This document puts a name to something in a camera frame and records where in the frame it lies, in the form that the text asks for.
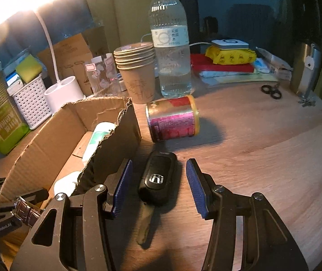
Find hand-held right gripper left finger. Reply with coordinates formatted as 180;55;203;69
10;158;134;271

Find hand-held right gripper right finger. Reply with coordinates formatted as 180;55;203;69
185;158;310;271

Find wristwatch with brown strap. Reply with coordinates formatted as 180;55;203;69
14;197;42;228

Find white earbud case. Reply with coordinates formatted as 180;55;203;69
54;171;84;197

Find black car key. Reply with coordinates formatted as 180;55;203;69
137;151;178;245

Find cardboard box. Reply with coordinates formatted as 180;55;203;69
0;96;142;256

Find white pill bottle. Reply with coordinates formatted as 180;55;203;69
82;121;116;166

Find green printed box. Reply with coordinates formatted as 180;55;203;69
0;70;30;156

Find purple label tin can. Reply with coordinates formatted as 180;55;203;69
145;95;201;143

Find white plastic basket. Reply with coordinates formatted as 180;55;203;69
11;73;53;131

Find stack of paper cups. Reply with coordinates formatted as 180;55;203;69
114;42;156;105

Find white desk lamp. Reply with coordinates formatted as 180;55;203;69
0;0;84;116

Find blue white packet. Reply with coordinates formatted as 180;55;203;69
6;72;25;87

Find clear plastic packets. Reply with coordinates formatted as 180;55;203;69
85;55;119;97

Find stack of papers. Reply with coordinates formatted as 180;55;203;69
199;70;278;87

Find yellow green sponge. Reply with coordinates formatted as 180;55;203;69
16;54;43;82

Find red book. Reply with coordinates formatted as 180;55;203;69
190;53;255;74

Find clear plastic water bottle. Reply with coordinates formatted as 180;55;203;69
149;0;193;98

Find yellow wipes packet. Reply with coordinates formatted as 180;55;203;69
205;45;257;65

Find small metal keys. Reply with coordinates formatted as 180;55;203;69
298;96;317;107

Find brown cardboard carton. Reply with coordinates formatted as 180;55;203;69
37;33;94;96

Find white carton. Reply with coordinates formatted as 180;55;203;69
263;49;293;80

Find white square charger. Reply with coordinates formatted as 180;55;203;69
211;38;250;50

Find steel tumbler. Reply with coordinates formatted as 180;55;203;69
290;42;322;97

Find dark chair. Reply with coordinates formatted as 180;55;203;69
226;4;278;43

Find black handled scissors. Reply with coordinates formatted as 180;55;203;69
261;83;282;101

